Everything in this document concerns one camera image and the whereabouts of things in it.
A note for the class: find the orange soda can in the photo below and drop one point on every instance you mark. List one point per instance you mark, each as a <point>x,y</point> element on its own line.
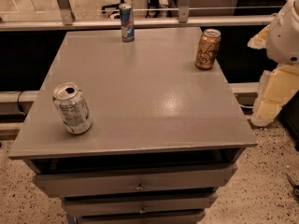
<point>207,48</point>

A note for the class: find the grey drawer cabinet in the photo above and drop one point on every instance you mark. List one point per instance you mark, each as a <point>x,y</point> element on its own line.
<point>149,104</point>

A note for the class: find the blue energy drink can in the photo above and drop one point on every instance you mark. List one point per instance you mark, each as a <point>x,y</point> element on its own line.
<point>127,22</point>

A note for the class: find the white green 7up can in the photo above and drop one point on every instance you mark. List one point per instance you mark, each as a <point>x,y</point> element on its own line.
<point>70,103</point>

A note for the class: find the middle grey drawer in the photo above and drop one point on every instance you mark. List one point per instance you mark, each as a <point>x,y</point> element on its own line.
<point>139,204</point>

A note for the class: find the metal window rail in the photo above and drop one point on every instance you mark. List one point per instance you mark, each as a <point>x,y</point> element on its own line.
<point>139,23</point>

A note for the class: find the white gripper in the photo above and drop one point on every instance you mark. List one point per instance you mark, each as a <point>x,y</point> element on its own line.
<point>285,37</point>

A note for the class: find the bottom grey drawer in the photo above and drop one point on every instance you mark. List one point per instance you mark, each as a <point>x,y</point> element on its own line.
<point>176,217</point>

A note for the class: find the top grey drawer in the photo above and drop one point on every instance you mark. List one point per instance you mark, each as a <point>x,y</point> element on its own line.
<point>135,181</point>

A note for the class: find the grey drawer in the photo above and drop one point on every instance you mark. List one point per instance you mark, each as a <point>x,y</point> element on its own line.
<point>135,181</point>
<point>176,217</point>
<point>139,204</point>

